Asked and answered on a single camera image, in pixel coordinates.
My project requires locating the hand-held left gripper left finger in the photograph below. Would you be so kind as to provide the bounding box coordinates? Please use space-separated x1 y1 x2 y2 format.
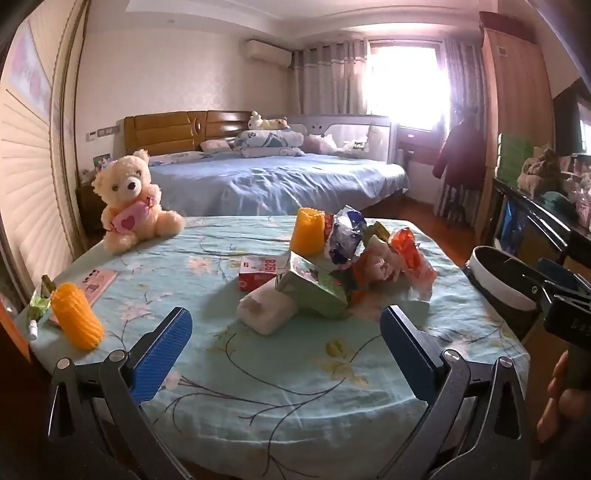
46 305 195 480

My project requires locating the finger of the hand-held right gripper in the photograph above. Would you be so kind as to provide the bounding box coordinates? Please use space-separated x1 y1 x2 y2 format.
537 257 591 297
505 261 553 311

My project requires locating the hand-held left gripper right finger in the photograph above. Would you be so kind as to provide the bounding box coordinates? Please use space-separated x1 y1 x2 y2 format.
379 305 539 480

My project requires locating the round black white bin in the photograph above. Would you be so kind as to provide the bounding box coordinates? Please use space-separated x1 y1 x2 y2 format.
464 246 543 342

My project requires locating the printed paper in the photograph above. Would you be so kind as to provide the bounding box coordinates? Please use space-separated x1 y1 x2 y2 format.
353 240 402 285

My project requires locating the orange red plastic wrapper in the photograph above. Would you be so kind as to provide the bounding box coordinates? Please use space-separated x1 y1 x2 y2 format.
390 228 438 290

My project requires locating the green carton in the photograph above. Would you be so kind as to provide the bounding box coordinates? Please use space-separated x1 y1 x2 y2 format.
276 251 349 320

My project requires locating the white foam fruit net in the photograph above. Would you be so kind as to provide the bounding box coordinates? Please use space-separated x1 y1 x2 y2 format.
237 291 297 336

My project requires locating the red white small box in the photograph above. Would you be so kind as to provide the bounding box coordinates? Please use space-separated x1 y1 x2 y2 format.
239 256 283 291

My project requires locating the blue white snack bag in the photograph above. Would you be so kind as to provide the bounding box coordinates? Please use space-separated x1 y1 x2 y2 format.
323 205 368 269

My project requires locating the orange corn toy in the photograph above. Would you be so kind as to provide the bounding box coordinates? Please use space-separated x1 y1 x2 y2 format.
290 208 327 257

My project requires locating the person's right hand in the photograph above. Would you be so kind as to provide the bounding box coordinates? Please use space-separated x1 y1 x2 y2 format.
536 350 591 445

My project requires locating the black top cabinet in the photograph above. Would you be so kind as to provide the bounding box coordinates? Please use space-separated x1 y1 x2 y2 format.
489 178 591 278

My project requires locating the teal cloth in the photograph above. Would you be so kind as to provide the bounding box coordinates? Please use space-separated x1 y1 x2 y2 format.
538 191 573 217

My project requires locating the pink smartphone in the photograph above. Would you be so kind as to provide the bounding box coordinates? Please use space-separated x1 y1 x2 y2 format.
48 270 117 324

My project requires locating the brown plush toy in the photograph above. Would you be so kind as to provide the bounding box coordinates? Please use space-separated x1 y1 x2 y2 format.
517 148 561 195

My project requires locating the coat stand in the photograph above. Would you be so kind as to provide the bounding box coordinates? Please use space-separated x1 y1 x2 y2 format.
445 185 472 227

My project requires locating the stack of green boxes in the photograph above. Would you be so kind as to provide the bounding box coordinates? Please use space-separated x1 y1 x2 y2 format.
496 134 534 183

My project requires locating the green candy wrapper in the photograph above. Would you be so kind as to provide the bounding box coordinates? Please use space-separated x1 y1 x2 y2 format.
27 275 57 324

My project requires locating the black television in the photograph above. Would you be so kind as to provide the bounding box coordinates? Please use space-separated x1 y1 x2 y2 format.
551 78 591 153

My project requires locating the dark red coat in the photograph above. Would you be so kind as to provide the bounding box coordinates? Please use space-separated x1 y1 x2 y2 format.
433 104 485 188

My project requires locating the wooden nightstand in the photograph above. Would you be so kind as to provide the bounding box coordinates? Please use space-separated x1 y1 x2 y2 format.
76 182 109 232

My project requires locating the cream teddy bear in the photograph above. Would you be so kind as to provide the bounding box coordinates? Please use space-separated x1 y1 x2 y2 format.
91 148 186 254

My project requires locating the tall wooden cabinet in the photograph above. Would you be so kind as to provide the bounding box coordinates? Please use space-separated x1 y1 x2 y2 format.
478 11 555 241

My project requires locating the floral pillow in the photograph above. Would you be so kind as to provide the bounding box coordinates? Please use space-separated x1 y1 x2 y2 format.
148 151 213 167

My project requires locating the bed with blue sheet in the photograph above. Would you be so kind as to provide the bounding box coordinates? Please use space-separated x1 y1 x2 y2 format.
148 152 411 217

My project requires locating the wooden headboard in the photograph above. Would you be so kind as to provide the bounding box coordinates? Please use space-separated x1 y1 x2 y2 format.
122 110 252 158

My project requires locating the grey dotted curtain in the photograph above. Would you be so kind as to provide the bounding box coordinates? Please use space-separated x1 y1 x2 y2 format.
443 37 485 217
292 39 370 116

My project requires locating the pink plush toy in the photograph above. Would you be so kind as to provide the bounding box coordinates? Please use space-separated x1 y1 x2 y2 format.
302 134 338 155

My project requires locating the sliding wardrobe door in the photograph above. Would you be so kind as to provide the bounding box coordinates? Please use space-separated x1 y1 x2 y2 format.
0 0 88 296

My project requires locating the folded blue white quilt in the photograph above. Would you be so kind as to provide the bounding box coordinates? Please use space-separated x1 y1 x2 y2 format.
233 129 305 158

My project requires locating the window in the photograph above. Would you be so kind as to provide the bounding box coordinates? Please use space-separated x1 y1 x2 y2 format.
367 44 451 130

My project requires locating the white air conditioner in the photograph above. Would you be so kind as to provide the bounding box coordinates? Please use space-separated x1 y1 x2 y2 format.
245 40 293 70

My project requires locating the grey bed guard rail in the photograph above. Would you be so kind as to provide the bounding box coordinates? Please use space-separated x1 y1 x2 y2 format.
288 114 399 164

